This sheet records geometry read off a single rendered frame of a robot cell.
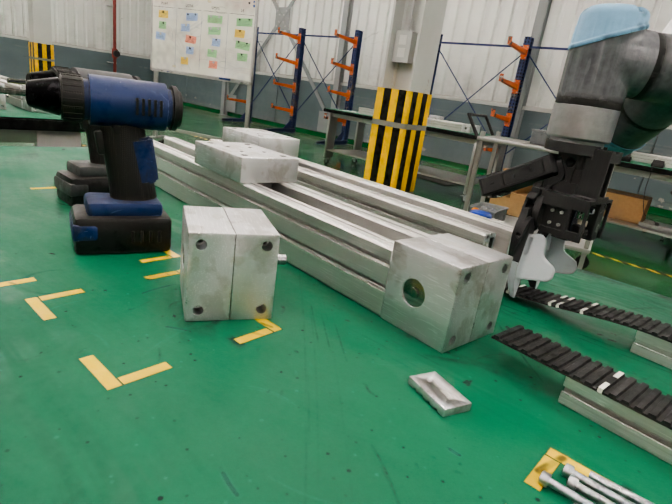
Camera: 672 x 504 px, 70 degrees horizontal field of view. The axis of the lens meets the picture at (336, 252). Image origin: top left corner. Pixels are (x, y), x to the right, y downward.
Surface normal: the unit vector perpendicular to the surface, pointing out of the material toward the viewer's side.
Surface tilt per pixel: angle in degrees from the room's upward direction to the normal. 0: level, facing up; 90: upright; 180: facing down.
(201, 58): 90
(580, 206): 90
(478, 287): 90
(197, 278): 90
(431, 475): 0
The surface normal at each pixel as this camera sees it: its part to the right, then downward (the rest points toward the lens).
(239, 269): 0.33, 0.34
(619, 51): -0.09, 0.26
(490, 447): 0.14, -0.94
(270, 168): 0.65, 0.33
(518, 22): -0.67, 0.14
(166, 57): -0.38, 0.24
